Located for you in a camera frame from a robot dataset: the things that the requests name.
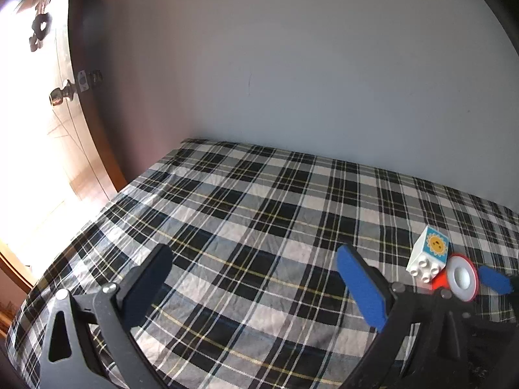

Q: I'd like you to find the brass door knob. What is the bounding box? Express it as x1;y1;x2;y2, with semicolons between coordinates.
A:
48;79;78;107

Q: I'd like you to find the wooden door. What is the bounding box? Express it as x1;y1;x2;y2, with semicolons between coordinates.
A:
0;0;128;252

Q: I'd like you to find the red white tape roll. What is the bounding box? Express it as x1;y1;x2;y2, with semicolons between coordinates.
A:
431;254;479;302

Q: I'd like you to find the black white plaid tablecloth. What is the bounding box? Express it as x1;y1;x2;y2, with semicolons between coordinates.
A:
6;139;518;388

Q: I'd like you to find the white sun toy block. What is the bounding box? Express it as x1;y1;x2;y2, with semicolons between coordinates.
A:
405;226;450;285

